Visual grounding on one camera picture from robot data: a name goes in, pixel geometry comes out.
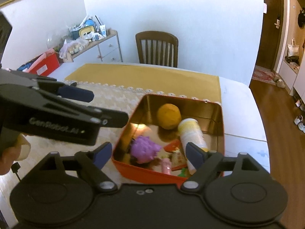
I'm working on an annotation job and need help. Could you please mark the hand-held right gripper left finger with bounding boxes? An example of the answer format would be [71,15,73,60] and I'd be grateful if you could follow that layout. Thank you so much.
[36,142,118,192]

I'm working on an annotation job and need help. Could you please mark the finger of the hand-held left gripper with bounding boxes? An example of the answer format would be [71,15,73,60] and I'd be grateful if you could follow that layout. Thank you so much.
[36,76,94,102]
[79,105,129,128]

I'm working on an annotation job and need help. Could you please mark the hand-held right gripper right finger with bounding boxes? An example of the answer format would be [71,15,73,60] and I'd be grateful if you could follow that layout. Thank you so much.
[181,142,261,192]

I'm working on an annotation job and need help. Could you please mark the small red packet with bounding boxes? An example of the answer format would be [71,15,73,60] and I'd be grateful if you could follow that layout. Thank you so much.
[164,140,187,170]

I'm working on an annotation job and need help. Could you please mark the white bottle yellow label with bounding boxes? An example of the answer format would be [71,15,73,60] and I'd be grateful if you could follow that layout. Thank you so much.
[177,119,210,174]

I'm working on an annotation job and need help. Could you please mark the pink tube green cap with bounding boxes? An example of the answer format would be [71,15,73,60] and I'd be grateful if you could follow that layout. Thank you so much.
[161,157,189,178]

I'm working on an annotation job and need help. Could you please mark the red tin box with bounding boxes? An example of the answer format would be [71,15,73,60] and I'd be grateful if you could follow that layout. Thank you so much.
[112,94,225,188]

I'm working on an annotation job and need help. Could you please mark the purple plush toy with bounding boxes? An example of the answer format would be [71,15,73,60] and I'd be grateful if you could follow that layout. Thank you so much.
[130,135,163,164]

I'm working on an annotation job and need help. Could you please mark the orange ball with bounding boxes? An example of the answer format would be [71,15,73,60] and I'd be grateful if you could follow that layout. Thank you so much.
[157,103,182,130]

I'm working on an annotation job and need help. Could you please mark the person's left hand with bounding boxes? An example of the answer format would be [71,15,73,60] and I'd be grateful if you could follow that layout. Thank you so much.
[0,134,31,175]

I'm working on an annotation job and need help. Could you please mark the cream quilted table mat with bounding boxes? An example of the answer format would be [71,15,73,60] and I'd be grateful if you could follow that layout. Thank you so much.
[5,81,221,184]

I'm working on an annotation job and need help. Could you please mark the red storage box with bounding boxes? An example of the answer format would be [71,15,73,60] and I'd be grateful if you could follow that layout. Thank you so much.
[29,51,60,75]

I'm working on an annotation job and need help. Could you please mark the clear plastic bag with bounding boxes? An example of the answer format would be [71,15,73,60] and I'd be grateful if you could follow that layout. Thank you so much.
[59,39,90,59]

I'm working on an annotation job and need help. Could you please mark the pink plastic bag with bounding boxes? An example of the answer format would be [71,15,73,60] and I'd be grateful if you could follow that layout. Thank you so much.
[18,48,56,72]

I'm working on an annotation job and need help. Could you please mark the yellow table cloth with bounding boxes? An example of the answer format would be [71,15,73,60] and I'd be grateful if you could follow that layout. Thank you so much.
[64,63,222,105]

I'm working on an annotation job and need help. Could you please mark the white drawer cabinet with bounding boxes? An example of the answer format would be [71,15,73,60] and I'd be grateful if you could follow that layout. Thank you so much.
[63,30,123,64]

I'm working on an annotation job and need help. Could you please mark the clear glass bowl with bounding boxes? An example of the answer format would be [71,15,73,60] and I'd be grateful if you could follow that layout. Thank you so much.
[46,32,63,50]

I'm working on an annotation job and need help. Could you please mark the green yellow box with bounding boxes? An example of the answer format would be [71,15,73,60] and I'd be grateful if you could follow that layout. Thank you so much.
[71,26,96,40]

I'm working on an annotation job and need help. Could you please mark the grey chair back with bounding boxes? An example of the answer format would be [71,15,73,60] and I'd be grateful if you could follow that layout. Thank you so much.
[0,12,13,62]

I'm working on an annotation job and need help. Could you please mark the brown wooden chair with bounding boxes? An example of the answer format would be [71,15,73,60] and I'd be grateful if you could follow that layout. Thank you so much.
[135,31,179,68]

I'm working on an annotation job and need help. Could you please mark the patterned door rug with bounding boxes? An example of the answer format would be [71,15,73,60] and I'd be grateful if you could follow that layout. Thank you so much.
[251,65,277,84]

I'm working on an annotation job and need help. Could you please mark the beige slippers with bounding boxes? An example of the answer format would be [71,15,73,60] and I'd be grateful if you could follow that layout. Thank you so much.
[273,75,286,88]

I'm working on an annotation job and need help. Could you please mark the white wardrobe cabinet unit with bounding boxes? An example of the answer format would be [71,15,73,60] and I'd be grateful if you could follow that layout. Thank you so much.
[279,0,305,101]

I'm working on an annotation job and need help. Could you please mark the white tote bag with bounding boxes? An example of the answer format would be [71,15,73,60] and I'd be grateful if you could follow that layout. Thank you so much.
[287,38,300,58]

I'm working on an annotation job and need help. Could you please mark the dark brown door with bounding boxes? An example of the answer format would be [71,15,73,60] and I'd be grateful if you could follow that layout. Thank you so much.
[255,0,290,73]

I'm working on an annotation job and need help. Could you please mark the black hanging bag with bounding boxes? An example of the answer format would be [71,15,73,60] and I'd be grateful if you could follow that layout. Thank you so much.
[297,8,305,28]

